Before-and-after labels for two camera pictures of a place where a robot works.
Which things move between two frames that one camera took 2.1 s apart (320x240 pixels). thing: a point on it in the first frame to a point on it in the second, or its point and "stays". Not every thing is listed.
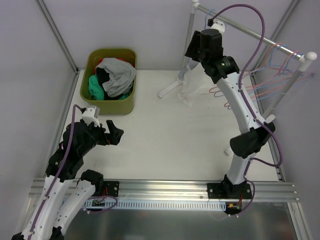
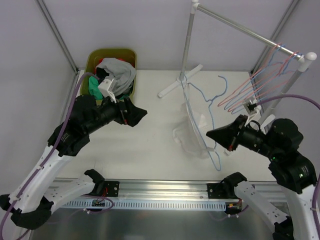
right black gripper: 191,46 to 240,133
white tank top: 193,85 to 192,136
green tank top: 96,90 stays
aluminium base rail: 166,190 stays
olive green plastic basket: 123,106 stays
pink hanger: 310,74 to 283,67
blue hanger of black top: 308,71 to 247,96
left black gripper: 105,136 to 123,113
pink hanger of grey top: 246,86 to 220,104
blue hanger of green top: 265,66 to 270,67
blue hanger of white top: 184,69 to 185,82
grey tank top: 121,75 stays
